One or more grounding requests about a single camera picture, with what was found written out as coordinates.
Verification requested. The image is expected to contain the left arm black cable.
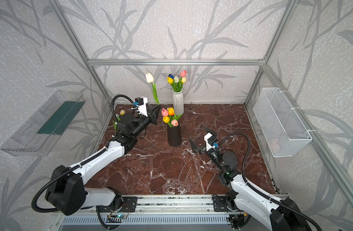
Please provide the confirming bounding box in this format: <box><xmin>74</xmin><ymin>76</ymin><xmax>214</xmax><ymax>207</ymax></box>
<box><xmin>31</xmin><ymin>94</ymin><xmax>135</xmax><ymax>213</ymax></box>

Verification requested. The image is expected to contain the aluminium frame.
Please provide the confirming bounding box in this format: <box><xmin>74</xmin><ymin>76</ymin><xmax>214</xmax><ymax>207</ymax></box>
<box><xmin>48</xmin><ymin>1</ymin><xmax>353</xmax><ymax>207</ymax></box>

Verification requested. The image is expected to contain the white wire mesh basket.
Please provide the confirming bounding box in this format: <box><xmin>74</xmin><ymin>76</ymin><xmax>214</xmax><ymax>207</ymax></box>
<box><xmin>253</xmin><ymin>88</ymin><xmax>312</xmax><ymax>157</ymax></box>

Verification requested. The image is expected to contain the white ribbed ceramic vase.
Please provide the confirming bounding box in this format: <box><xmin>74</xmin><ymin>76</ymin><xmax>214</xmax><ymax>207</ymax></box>
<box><xmin>173</xmin><ymin>91</ymin><xmax>184</xmax><ymax>116</ymax></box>

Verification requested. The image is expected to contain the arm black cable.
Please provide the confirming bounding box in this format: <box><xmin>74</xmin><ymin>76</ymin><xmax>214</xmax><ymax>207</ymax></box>
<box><xmin>216</xmin><ymin>132</ymin><xmax>323</xmax><ymax>231</ymax></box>
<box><xmin>31</xmin><ymin>94</ymin><xmax>135</xmax><ymax>213</ymax></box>

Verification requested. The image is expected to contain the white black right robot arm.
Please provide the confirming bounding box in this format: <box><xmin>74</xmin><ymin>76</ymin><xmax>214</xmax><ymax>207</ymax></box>
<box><xmin>189</xmin><ymin>128</ymin><xmax>318</xmax><ymax>231</ymax></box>

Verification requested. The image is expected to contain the clear plastic wall tray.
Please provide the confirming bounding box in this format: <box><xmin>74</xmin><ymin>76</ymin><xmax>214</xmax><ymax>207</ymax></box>
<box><xmin>0</xmin><ymin>90</ymin><xmax>86</xmax><ymax>157</ymax></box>

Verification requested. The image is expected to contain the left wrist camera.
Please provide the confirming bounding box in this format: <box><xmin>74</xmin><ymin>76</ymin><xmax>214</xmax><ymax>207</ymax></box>
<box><xmin>132</xmin><ymin>97</ymin><xmax>148</xmax><ymax>117</ymax></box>

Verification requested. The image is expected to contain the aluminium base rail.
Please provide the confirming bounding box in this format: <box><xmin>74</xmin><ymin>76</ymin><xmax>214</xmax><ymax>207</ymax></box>
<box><xmin>48</xmin><ymin>189</ymin><xmax>247</xmax><ymax>216</ymax></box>

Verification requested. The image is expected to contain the pink tulip flower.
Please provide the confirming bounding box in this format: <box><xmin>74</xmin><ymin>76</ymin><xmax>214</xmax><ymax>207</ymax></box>
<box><xmin>178</xmin><ymin>70</ymin><xmax>187</xmax><ymax>91</ymax></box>

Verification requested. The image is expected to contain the light blue tulip flower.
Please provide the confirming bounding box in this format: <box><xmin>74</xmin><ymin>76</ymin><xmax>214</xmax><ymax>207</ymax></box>
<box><xmin>113</xmin><ymin>114</ymin><xmax>121</xmax><ymax>133</ymax></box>

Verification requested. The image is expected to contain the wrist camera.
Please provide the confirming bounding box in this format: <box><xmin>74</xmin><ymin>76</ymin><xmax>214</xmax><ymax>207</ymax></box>
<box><xmin>132</xmin><ymin>97</ymin><xmax>148</xmax><ymax>117</ymax></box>
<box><xmin>204</xmin><ymin>133</ymin><xmax>219</xmax><ymax>152</ymax></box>

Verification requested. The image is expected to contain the black cylindrical vase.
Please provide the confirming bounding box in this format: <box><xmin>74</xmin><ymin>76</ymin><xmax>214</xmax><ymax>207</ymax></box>
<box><xmin>167</xmin><ymin>125</ymin><xmax>182</xmax><ymax>147</ymax></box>

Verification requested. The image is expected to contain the tulip bouquet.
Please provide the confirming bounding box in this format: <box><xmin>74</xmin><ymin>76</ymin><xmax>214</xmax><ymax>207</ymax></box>
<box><xmin>162</xmin><ymin>107</ymin><xmax>182</xmax><ymax>128</ymax></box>

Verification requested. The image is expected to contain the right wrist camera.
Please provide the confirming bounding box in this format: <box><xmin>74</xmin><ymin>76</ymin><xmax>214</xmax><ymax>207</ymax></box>
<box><xmin>204</xmin><ymin>133</ymin><xmax>219</xmax><ymax>152</ymax></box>

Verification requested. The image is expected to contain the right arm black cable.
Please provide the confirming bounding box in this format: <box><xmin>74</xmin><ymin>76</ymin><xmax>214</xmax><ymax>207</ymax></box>
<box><xmin>216</xmin><ymin>132</ymin><xmax>323</xmax><ymax>231</ymax></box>

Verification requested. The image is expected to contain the bright yellow tulip flower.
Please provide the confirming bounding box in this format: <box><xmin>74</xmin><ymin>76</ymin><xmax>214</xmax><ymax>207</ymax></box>
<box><xmin>167</xmin><ymin>77</ymin><xmax>176</xmax><ymax>92</ymax></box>

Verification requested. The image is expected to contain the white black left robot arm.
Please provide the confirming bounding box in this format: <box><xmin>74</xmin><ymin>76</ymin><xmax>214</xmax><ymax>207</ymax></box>
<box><xmin>32</xmin><ymin>105</ymin><xmax>160</xmax><ymax>216</ymax></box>

